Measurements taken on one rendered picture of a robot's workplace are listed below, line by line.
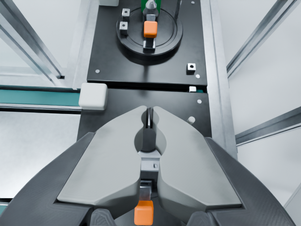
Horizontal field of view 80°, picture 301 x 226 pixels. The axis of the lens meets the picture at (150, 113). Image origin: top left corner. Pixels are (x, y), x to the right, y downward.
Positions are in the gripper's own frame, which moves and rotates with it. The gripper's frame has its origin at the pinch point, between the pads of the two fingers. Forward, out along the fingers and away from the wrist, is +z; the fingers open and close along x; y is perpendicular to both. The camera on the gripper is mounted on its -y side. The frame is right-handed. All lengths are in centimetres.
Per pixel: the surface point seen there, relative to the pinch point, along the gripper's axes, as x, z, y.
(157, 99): 2.0, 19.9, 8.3
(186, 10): 8.3, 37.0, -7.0
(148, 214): 0.6, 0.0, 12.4
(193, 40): 9.6, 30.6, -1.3
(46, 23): -30, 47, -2
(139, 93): -1.4, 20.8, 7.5
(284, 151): 33.5, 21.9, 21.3
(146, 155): 0.0, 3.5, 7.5
